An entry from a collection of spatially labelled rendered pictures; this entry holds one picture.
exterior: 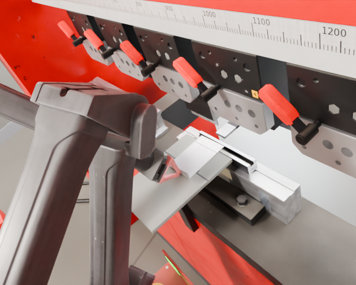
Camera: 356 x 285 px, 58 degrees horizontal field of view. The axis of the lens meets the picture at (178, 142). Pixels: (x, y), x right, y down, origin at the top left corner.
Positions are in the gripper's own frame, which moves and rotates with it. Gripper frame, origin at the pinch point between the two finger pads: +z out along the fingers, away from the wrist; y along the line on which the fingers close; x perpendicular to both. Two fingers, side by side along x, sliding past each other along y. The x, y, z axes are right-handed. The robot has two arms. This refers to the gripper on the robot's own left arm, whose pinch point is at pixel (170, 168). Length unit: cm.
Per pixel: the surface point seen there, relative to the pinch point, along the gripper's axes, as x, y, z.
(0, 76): 26, 296, 35
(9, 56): -5, 84, -22
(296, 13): -28, -33, -28
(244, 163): -9.9, -13.2, 8.4
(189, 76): -19.2, -12.9, -20.1
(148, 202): 9.2, -1.9, -3.5
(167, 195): 5.8, -4.4, -1.4
